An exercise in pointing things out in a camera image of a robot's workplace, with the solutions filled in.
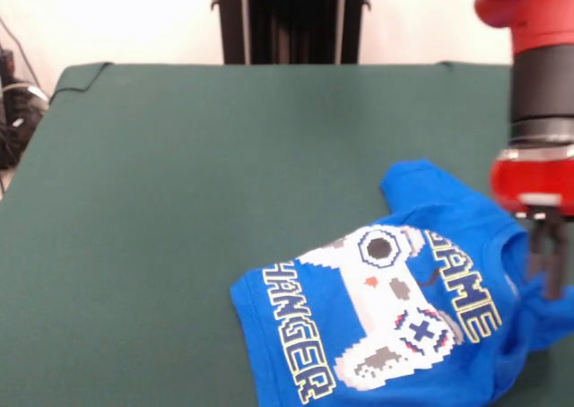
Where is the blue printed t-shirt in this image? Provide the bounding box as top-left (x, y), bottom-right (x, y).
top-left (230, 158), bottom-right (574, 407)

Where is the small black box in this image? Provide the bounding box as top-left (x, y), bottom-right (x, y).
top-left (0, 48), bottom-right (17, 85)

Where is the black cable bundle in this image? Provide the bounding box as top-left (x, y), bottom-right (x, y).
top-left (0, 82), bottom-right (50, 170)

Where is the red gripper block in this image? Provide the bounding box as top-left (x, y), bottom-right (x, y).
top-left (488, 144), bottom-right (574, 300)

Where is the dark green table cloth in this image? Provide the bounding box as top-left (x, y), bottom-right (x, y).
top-left (0, 63), bottom-right (574, 407)

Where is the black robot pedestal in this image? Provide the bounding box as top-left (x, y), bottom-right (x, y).
top-left (210, 0), bottom-right (373, 65)

